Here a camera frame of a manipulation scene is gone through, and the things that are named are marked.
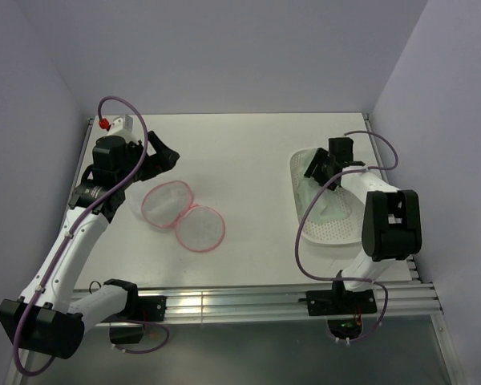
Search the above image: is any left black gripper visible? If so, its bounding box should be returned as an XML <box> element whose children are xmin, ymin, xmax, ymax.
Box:
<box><xmin>116</xmin><ymin>131</ymin><xmax>179</xmax><ymax>188</ymax></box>

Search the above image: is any mint green bra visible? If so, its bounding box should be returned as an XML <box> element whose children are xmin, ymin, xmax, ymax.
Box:
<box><xmin>295</xmin><ymin>149</ymin><xmax>351</xmax><ymax>225</ymax></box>

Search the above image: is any pink mesh laundry bag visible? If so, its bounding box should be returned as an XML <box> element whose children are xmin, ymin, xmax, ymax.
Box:
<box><xmin>127</xmin><ymin>180</ymin><xmax>226</xmax><ymax>253</ymax></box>

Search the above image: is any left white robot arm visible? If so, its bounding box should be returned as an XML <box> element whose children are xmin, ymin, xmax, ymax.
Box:
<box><xmin>0</xmin><ymin>132</ymin><xmax>180</xmax><ymax>359</ymax></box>

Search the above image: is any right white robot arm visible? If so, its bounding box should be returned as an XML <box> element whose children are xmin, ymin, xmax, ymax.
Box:
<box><xmin>302</xmin><ymin>134</ymin><xmax>422</xmax><ymax>316</ymax></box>

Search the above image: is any white perforated plastic basket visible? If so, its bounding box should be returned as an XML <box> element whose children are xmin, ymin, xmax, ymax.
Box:
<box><xmin>289</xmin><ymin>148</ymin><xmax>364</xmax><ymax>246</ymax></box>

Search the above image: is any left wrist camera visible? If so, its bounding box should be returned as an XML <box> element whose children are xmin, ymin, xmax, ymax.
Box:
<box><xmin>99</xmin><ymin>115</ymin><xmax>137</xmax><ymax>144</ymax></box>

